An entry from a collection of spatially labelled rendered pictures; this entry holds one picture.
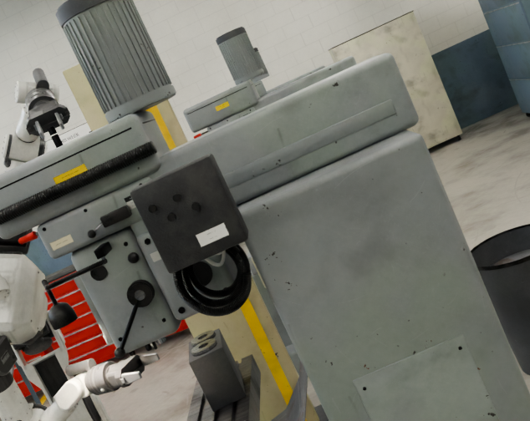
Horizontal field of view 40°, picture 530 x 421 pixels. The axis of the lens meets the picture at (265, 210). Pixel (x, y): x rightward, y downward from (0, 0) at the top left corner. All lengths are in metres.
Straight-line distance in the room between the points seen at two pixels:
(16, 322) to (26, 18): 9.42
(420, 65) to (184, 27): 3.50
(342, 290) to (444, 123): 8.66
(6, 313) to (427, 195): 1.32
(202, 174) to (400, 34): 8.76
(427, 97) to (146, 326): 8.62
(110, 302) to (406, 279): 0.78
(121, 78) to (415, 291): 0.91
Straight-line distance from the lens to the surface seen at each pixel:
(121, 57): 1.90
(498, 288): 3.56
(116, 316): 1.99
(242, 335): 3.90
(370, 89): 1.86
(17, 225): 1.96
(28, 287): 2.41
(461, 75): 11.32
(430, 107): 10.33
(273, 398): 4.03
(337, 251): 1.77
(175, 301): 1.93
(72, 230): 1.93
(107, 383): 2.22
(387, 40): 10.23
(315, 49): 10.99
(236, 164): 1.85
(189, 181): 1.60
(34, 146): 2.44
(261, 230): 1.76
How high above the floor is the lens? 1.81
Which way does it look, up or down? 9 degrees down
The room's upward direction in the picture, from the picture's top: 25 degrees counter-clockwise
